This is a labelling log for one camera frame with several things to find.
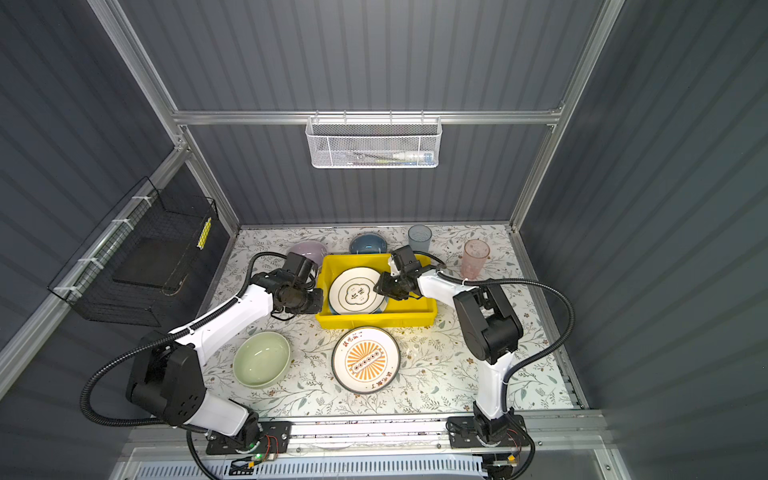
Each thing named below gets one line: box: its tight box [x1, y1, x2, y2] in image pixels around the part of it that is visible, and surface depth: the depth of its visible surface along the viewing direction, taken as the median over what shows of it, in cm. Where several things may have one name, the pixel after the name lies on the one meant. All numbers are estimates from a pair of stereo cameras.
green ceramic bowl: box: [233, 332, 291, 389], surface depth 84 cm
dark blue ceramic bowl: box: [349, 233, 387, 254], surface depth 112 cm
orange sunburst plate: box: [331, 326, 401, 395], surface depth 86 cm
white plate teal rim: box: [328, 266, 385, 315], surface depth 101 cm
